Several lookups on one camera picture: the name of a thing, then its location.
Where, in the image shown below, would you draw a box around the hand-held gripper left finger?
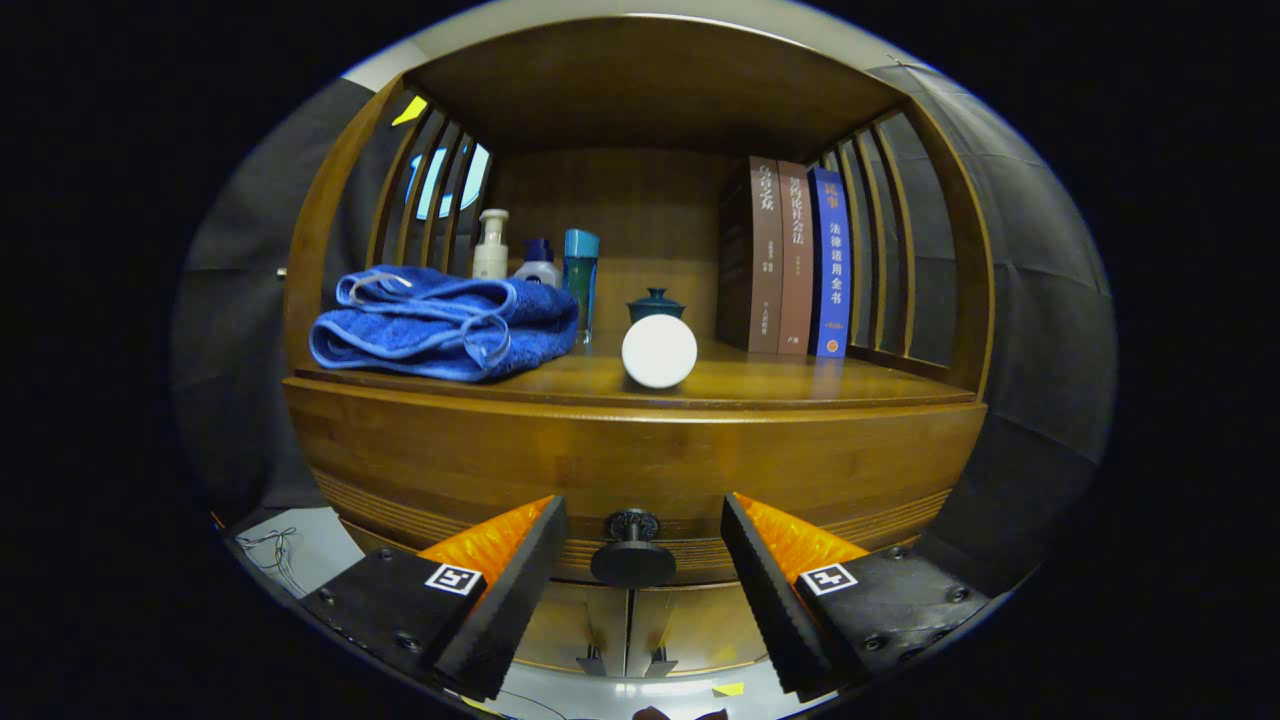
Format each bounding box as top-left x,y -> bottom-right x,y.
300,494 -> 571,703

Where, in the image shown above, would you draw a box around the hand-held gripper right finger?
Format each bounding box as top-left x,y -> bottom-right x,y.
720,491 -> 991,701

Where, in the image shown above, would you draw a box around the black drawer knob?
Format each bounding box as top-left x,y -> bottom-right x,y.
590,508 -> 678,589

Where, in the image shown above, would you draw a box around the wooden drawer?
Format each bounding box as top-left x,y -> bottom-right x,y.
283,378 -> 989,586

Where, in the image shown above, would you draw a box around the white and green tube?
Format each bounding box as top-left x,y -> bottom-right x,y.
621,314 -> 699,390

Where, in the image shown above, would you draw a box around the wooden cabinet door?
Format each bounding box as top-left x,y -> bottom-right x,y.
510,580 -> 631,677
630,582 -> 771,673

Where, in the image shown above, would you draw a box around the wooden countertop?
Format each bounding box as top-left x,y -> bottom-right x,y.
293,335 -> 976,411

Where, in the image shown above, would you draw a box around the wooden cabinet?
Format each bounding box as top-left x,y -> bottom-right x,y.
283,12 -> 997,681

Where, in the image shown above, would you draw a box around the blue folded towel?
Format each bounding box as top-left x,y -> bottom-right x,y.
308,264 -> 581,384

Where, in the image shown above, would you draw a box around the dark blue lidded teacup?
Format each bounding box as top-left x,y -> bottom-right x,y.
626,288 -> 687,324

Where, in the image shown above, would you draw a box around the dark brown book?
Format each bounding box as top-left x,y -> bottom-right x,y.
716,155 -> 785,354

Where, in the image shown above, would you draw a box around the reddish brown book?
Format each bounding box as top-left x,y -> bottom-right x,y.
777,160 -> 814,356

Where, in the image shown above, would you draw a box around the blue book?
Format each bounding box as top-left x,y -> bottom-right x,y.
808,166 -> 853,359

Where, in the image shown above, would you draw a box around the teal slim bottle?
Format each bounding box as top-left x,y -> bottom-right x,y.
562,228 -> 601,346

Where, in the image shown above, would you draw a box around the white bottle with blue cap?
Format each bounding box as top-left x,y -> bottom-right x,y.
513,237 -> 561,288

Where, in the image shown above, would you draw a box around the white pump bottle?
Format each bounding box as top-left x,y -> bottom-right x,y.
471,208 -> 511,281

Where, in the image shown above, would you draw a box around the tangled thin cables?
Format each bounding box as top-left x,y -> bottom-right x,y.
235,527 -> 301,599

